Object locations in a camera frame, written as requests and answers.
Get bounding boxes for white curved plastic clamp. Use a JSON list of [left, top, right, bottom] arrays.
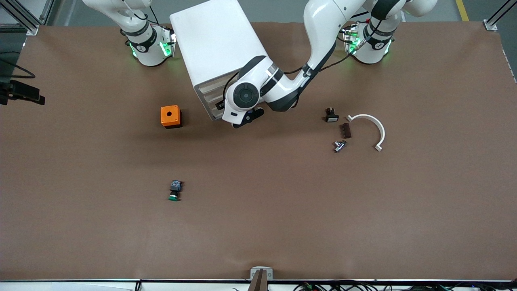
[[347, 114, 386, 152]]

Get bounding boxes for orange box with hole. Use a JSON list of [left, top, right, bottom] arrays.
[[160, 105, 182, 129]]

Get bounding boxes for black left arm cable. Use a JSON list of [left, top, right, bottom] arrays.
[[283, 24, 400, 75]]

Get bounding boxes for brown strip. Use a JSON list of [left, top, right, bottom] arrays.
[[250, 270, 269, 291]]

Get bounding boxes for green push button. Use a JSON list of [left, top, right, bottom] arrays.
[[168, 180, 183, 202]]

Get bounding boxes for black cable bundle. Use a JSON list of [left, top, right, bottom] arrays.
[[232, 281, 517, 291]]

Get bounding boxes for aluminium frame post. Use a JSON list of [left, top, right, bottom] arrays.
[[0, 0, 55, 36], [483, 0, 517, 32]]

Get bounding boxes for black clamp device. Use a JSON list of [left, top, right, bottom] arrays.
[[0, 80, 46, 106]]

